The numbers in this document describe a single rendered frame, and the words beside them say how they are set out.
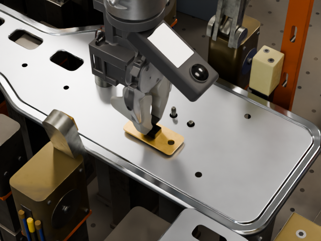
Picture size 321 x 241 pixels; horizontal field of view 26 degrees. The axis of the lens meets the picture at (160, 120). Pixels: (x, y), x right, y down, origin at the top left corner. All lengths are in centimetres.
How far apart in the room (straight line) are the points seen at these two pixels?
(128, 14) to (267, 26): 87
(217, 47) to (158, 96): 17
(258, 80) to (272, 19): 63
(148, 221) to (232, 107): 22
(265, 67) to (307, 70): 54
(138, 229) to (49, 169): 14
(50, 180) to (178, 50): 23
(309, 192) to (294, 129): 33
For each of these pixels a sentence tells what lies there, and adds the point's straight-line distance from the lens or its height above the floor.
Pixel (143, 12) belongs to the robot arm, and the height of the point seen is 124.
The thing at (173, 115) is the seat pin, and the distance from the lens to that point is 101.
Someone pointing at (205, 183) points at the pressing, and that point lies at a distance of 93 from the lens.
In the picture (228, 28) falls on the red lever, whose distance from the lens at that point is 105.
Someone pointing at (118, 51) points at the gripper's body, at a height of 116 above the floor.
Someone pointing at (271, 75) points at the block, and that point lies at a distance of 101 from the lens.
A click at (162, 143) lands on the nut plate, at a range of 97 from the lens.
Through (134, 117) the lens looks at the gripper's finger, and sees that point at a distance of 91.
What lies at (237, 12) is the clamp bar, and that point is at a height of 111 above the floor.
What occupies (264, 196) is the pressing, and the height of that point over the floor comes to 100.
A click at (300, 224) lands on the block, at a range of 84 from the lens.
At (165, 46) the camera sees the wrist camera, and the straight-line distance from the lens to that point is 83.
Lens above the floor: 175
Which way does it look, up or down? 48 degrees down
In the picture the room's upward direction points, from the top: straight up
